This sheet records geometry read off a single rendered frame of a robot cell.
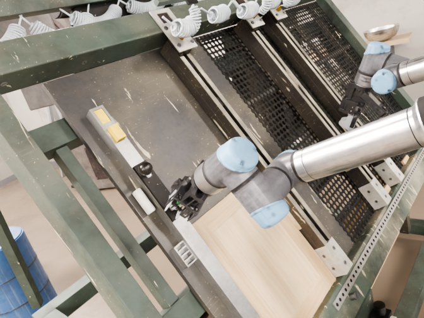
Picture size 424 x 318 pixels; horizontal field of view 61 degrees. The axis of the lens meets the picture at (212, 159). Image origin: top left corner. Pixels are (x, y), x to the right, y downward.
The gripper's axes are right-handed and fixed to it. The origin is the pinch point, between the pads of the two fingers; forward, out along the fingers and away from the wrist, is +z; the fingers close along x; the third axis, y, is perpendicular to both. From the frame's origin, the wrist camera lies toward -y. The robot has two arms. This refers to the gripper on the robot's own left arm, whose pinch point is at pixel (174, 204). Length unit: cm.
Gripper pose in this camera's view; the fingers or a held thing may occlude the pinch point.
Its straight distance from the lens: 100.4
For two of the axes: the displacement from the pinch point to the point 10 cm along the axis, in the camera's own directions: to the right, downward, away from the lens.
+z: -5.0, 4.4, 7.5
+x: 7.8, 6.0, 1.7
